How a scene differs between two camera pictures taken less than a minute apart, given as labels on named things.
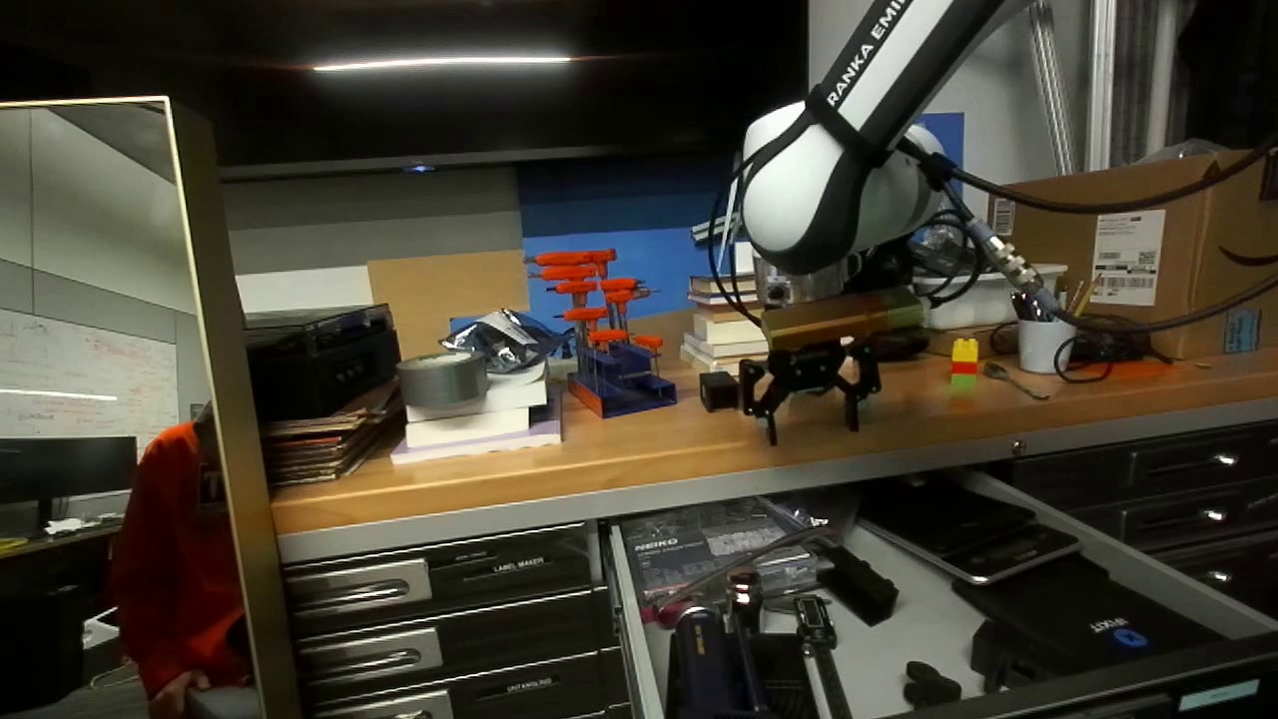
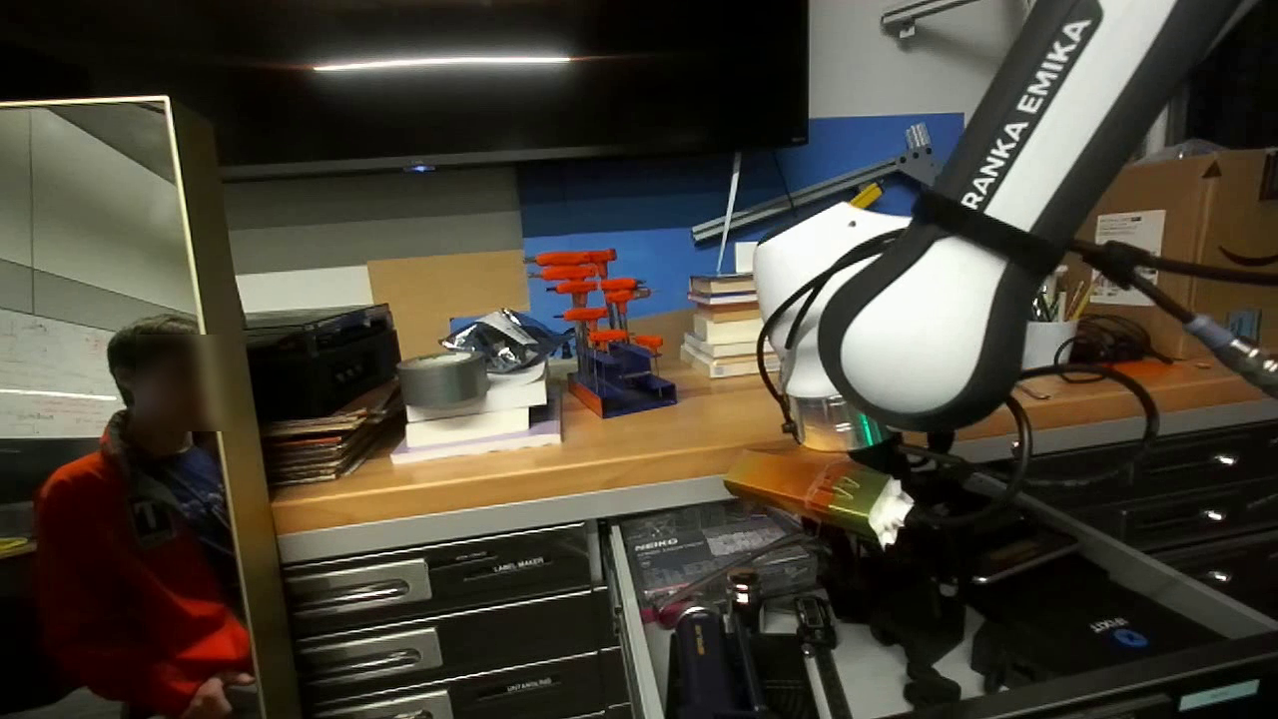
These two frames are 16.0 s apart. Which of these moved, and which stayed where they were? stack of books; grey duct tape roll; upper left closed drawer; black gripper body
Moved: black gripper body
Stayed: grey duct tape roll; stack of books; upper left closed drawer
